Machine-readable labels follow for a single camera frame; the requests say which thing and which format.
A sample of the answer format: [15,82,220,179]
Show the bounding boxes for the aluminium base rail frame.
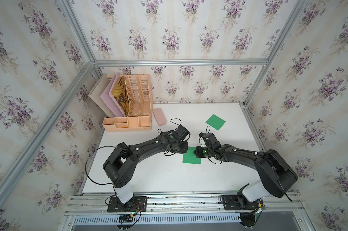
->
[58,191,315,231]

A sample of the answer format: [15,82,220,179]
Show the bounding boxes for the peach plastic file organizer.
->
[103,74,153,132]

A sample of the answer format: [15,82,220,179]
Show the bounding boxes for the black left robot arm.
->
[102,125,191,205]

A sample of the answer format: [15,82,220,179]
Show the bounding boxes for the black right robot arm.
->
[194,132,298,202]

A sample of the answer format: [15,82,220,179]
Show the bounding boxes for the green square paper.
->
[206,114,226,131]
[182,147,201,165]

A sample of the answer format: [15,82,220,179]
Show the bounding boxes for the pink folder board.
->
[100,74,125,117]

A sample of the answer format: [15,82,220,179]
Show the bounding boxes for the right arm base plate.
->
[220,194,262,211]

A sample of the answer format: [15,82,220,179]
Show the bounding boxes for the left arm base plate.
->
[105,196,148,213]

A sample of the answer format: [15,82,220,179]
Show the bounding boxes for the yellow black patterned book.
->
[110,76,129,117]

